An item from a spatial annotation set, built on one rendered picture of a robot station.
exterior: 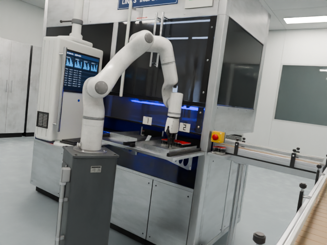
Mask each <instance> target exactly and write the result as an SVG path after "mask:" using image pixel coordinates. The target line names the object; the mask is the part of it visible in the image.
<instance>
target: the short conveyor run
mask: <svg viewBox="0 0 327 245"><path fill-rule="evenodd" d="M244 140H246V138H243V140H242V142H240V141H239V139H236V141H235V140H228V139H225V143H218V144H216V143H215V145H214V146H222V147H226V151H225V153H226V154H229V155H231V158H228V160H232V161H236V162H240V163H245V164H249V165H253V166H257V167H261V168H266V169H270V170H274V171H278V172H283V173H287V174H291V175H296V176H300V177H305V178H309V179H313V180H315V179H316V172H317V170H318V168H317V167H316V166H317V165H318V164H320V165H322V168H321V169H320V173H323V172H324V170H325V163H321V162H323V161H324V157H317V156H312V155H307V154H301V153H300V151H299V150H300V148H299V147H297V148H296V149H297V150H296V149H293V150H292V151H293V152H291V151H286V150H281V149H276V148H271V147H266V146H261V145H255V144H250V143H245V141H244ZM231 144H233V145H231ZM246 147H247V148H246ZM248 147H249V148H248ZM251 148H252V149H251ZM253 148H254V149H253ZM256 149H257V150H256ZM258 149H259V150H258ZM261 150H262V151H261ZM263 150H264V151H263ZM266 151H267V152H266ZM268 151H269V152H268ZM273 152H274V153H273ZM275 153H276V154H275ZM277 153H279V154H277ZM280 154H281V155H280ZM282 154H284V155H282ZM285 155H286V156H285ZM287 155H288V156H287ZM290 156H291V157H290ZM301 158H303V159H301ZM304 158H305V159H304ZM306 159H308V160H306ZM309 159H310V160H309ZM311 160H313V161H311ZM314 160H315V161H314ZM316 161H319V162H316Z"/></svg>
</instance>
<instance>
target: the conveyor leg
mask: <svg viewBox="0 0 327 245"><path fill-rule="evenodd" d="M234 162H235V163H238V167H237V174H236V183H235V189H234V196H233V203H232V209H231V216H230V223H229V229H228V236H227V243H226V245H234V240H235V233H236V225H237V218H238V211H239V204H240V198H241V192H242V185H243V178H244V172H245V165H247V164H245V163H240V162H236V161H234Z"/></svg>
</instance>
